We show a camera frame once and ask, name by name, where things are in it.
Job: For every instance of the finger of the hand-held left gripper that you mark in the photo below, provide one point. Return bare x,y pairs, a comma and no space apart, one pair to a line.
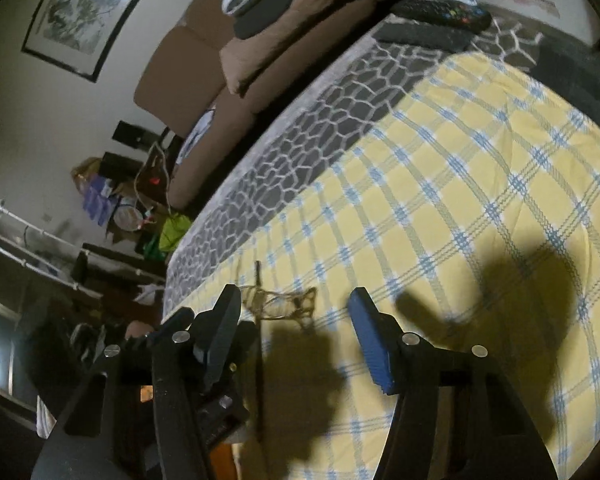
247,342

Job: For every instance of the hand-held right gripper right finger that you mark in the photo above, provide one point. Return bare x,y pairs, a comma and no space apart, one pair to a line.
375,345

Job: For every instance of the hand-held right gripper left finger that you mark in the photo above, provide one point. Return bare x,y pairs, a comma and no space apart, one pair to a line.
220,340

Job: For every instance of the cardboard box orange inside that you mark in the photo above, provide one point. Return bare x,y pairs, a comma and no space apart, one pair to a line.
222,462

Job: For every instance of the green bag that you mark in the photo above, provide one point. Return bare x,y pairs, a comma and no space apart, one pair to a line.
172,232

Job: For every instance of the yellow plaid tablecloth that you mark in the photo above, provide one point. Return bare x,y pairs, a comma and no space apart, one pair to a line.
455,185

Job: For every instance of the black speaker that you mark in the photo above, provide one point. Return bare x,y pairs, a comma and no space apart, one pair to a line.
129,133
120,167

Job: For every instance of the white papers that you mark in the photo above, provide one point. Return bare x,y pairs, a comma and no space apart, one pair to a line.
197,132

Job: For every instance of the grey pebble pattern mat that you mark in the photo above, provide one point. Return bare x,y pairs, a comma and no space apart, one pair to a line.
305,135

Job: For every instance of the brown paper bag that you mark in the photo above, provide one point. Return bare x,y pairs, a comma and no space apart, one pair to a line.
85,167

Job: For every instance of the brown sofa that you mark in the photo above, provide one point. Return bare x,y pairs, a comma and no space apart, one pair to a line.
200,50

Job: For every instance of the brown cushion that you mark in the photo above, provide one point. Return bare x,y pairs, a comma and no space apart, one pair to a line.
280,45

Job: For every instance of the plain black remote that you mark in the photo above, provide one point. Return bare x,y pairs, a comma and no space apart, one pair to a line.
425,36

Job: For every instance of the black flat rectangular object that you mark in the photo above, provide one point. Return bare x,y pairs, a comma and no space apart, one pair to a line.
575,80

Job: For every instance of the black oval pad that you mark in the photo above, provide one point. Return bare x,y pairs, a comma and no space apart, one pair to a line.
265,10

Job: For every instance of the black remote coloured buttons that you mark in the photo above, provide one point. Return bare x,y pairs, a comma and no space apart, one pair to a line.
440,12

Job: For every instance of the framed wall picture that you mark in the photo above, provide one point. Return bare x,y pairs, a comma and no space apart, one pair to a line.
90,5

